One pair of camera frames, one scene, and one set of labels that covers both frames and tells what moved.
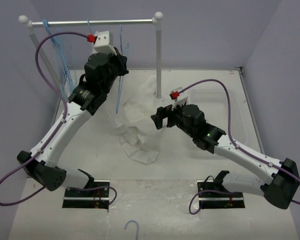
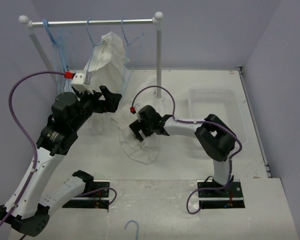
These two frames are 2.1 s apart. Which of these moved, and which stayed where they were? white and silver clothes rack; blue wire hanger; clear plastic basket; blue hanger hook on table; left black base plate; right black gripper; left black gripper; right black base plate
Moved: left black gripper; right black gripper; blue wire hanger
Stayed: clear plastic basket; blue hanger hook on table; right black base plate; white and silver clothes rack; left black base plate
